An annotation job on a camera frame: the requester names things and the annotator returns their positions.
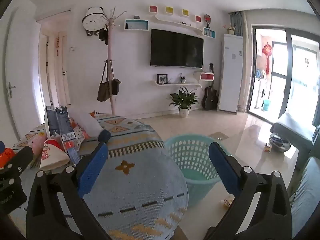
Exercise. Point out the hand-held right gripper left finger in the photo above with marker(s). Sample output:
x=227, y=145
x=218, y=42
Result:
x=91, y=172

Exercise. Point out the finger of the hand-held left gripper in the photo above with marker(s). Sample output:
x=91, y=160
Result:
x=17, y=161

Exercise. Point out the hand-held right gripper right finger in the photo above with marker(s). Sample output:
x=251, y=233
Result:
x=223, y=170

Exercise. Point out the orange paper cup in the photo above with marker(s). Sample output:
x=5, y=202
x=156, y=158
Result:
x=6, y=156

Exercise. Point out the teal plastic basket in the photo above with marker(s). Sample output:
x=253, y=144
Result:
x=190, y=155

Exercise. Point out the black shoulder bag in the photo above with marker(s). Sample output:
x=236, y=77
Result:
x=115, y=86

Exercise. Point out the small blue object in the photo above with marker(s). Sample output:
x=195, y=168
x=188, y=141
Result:
x=1, y=145

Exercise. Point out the pink packet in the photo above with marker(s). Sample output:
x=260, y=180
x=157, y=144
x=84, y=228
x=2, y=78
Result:
x=38, y=142

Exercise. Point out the small packet on floor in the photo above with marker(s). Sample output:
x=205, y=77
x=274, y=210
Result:
x=227, y=201

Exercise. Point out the red and white paper cup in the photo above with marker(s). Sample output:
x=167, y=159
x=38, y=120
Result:
x=53, y=155

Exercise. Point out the white dotted paper bag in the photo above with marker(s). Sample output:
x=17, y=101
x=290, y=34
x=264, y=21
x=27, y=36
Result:
x=78, y=131

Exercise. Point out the white bottle dark cap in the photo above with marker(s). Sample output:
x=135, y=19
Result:
x=91, y=126

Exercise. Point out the small yellow box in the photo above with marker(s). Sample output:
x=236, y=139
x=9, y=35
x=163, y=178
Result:
x=267, y=148

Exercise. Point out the patterned blue tablecloth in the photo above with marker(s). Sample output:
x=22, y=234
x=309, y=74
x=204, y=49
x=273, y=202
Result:
x=140, y=160

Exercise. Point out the grey-blue carton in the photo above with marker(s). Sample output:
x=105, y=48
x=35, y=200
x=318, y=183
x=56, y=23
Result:
x=65, y=127
x=52, y=122

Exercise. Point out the metal basin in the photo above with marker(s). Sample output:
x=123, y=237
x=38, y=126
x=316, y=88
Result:
x=279, y=143

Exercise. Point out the black guitar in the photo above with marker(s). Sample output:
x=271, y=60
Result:
x=209, y=97

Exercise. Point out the blue bucket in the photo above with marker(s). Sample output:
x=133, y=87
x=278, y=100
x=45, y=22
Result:
x=267, y=105

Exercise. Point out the potted green plant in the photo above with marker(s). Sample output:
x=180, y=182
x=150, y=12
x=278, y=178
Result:
x=184, y=100

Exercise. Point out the brown handbag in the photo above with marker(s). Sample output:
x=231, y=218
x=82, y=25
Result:
x=103, y=91

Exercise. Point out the white washing machine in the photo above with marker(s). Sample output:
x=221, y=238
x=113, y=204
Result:
x=262, y=92

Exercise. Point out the blue-grey sofa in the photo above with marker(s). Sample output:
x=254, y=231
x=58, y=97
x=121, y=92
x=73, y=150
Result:
x=308, y=200

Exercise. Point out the white cabinet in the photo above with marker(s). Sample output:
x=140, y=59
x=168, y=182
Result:
x=230, y=72

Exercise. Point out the white wavy low shelf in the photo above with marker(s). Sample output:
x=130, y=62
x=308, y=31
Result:
x=175, y=84

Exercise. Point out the small figurine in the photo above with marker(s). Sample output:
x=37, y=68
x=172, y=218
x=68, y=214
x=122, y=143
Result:
x=182, y=79

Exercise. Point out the white inner door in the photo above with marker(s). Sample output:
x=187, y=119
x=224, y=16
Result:
x=64, y=62

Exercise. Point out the sliding glass door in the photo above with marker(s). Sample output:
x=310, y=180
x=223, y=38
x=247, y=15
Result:
x=290, y=75

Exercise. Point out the pink coat rack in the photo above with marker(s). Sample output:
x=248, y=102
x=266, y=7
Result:
x=110, y=52

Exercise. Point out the red hanging door ornament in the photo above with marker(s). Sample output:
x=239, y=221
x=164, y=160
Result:
x=58, y=43

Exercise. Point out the red knot ornament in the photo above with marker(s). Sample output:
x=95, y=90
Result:
x=268, y=51

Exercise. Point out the black flat television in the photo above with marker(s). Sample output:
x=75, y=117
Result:
x=176, y=48

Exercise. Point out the black hat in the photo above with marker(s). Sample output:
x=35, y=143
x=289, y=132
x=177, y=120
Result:
x=103, y=36

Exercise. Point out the small flower pot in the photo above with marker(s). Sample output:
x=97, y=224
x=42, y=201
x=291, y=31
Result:
x=231, y=30

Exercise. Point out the grey-green curtain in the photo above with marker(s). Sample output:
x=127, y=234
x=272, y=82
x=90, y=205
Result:
x=237, y=22

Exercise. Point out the round red fan ornament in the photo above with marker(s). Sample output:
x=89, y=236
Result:
x=207, y=19

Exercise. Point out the white wavy high shelf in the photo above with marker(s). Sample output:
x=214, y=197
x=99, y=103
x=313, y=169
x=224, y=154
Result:
x=180, y=23

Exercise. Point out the red and white wall box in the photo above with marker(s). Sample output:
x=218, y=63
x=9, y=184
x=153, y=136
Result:
x=207, y=76

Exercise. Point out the black butterfly picture frame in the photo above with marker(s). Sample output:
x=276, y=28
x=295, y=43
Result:
x=162, y=79

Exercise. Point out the small blue-edged wall box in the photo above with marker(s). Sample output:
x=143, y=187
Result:
x=209, y=33

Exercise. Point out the panda wall clock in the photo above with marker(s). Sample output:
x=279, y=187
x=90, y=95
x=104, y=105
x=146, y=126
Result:
x=93, y=22

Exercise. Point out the large blue-edged wall box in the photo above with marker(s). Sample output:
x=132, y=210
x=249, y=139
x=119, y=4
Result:
x=136, y=25

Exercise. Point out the yellow wall box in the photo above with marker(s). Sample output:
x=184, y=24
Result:
x=185, y=12
x=169, y=10

